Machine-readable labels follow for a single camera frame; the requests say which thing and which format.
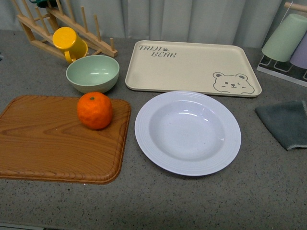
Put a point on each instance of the white round plate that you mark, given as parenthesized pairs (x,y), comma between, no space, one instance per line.
(188,133)

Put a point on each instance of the green bowl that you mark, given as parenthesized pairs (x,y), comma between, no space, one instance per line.
(96,73)

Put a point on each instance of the brown wooden tray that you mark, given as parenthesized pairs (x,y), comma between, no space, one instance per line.
(41,138)

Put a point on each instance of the dark green object on rack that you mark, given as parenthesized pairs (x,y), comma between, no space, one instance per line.
(43,3)

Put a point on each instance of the orange fruit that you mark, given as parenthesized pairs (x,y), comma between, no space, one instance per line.
(95,110)

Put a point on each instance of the green cup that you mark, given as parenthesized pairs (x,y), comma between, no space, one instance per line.
(285,39)

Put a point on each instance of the beige bear tray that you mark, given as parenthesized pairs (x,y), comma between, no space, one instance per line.
(161,66)

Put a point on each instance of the purple cup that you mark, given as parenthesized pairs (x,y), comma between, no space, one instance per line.
(299,57)

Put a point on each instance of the grey cloth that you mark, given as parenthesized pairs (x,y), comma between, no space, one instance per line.
(287,122)

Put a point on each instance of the wooden dish rack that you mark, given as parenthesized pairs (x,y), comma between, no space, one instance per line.
(40,28)

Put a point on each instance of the yellow mug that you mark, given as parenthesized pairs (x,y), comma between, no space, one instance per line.
(70,44)

